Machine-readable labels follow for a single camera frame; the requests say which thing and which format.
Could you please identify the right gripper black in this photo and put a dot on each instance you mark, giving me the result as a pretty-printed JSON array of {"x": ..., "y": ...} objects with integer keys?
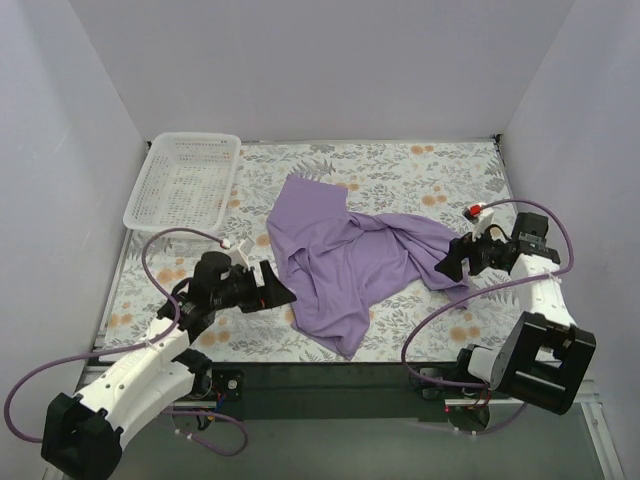
[{"x": 467, "y": 257}]

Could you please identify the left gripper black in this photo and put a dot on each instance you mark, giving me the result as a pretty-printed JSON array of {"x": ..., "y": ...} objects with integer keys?
[{"x": 260, "y": 291}]

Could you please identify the purple t shirt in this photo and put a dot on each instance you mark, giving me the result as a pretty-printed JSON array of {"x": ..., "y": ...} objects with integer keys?
[{"x": 339, "y": 263}]

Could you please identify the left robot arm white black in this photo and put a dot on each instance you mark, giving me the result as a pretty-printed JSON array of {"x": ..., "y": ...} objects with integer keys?
[{"x": 85, "y": 434}]

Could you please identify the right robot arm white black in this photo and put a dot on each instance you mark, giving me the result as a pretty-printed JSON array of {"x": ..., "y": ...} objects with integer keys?
[{"x": 545, "y": 357}]

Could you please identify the white plastic basket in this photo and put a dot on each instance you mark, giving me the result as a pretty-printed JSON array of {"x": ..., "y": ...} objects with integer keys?
[{"x": 185, "y": 181}]

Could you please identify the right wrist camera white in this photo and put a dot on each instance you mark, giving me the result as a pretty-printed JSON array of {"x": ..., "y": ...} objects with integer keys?
[{"x": 481, "y": 216}]

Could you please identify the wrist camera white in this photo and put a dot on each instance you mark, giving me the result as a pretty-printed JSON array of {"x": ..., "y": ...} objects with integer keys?
[
  {"x": 481, "y": 216},
  {"x": 239, "y": 253}
]

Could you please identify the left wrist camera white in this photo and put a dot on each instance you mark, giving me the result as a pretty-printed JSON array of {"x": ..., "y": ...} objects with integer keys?
[{"x": 239, "y": 253}]

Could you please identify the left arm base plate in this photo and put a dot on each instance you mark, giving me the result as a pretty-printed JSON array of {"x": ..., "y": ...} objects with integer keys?
[{"x": 218, "y": 384}]

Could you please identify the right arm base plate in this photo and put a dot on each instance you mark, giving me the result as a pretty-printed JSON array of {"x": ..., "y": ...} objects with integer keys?
[{"x": 443, "y": 380}]

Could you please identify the aluminium frame rail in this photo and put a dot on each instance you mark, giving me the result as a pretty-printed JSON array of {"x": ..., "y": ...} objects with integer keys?
[{"x": 95, "y": 375}]

